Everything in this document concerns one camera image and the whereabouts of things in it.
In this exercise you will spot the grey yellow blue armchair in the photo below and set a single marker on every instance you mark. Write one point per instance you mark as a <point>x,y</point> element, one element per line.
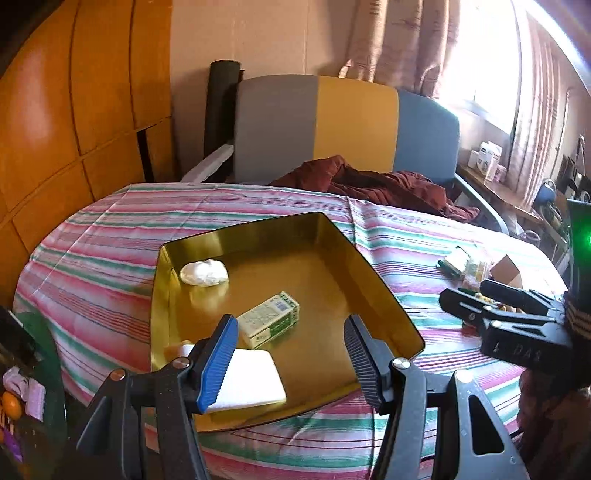
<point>277,129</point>

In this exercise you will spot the gold metal tray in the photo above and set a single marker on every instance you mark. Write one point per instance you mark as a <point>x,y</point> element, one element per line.
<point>314,295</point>

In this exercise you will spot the green and white box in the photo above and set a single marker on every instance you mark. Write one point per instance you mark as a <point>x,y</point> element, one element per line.
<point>268,321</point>

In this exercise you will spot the pink wrapper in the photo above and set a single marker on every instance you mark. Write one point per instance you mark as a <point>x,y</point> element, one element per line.
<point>32,397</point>

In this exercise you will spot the window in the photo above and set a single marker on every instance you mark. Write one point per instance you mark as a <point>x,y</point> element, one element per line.
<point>485,55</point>

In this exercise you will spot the maroon cloth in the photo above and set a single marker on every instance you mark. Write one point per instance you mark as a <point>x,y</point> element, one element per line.
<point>392,184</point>

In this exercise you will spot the striped tablecloth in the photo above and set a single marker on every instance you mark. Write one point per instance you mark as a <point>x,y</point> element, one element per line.
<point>115,258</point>

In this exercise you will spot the clear plastic packet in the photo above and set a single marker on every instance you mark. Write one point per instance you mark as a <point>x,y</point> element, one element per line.
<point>478,267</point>

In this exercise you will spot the black rolled mat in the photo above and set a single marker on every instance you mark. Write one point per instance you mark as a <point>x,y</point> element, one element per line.
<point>221,106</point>

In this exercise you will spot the blue bag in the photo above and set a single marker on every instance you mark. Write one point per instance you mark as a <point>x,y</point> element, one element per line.
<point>545,194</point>

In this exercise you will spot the white cotton wad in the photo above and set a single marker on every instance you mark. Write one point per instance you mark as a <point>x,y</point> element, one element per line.
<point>203,273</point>

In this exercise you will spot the wooden desk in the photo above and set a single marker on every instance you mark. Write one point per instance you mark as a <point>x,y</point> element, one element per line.
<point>498,191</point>

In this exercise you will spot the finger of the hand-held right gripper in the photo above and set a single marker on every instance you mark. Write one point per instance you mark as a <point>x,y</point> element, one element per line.
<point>461,307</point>
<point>512,295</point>

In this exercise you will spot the small cardboard box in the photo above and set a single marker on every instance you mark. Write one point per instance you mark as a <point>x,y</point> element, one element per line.
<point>505,272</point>

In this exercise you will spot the green and white packet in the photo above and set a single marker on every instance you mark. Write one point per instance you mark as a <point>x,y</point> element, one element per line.
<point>452,262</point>

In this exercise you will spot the green round stand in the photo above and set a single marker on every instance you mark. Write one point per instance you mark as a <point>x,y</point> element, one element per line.
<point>46,369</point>

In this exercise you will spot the pink small box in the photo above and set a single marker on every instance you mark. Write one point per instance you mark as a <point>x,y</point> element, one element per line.
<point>500,173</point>

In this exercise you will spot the white carton box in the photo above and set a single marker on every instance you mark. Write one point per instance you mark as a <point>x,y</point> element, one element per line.
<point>487,159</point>

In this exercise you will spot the orange fruit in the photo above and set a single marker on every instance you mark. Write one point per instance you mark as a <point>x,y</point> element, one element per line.
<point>11,405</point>

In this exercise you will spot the pink patterned curtain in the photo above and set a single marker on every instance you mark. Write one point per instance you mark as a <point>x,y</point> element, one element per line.
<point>397,41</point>
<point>540,101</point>

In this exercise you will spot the wooden wardrobe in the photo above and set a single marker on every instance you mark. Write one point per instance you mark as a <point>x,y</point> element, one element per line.
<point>69,92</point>

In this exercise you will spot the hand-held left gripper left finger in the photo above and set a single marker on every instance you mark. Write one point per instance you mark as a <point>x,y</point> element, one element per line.
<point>217,369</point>

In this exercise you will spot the white sponge pad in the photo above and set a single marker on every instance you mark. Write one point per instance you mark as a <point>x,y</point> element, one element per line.
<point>254,378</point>

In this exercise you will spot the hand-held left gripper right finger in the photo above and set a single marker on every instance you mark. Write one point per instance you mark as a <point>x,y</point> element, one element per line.
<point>362,360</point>

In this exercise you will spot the person's right forearm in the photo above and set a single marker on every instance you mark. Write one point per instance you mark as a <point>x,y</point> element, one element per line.
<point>579,318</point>

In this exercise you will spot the person's red clothing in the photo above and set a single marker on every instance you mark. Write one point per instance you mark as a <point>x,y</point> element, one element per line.
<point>554,424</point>

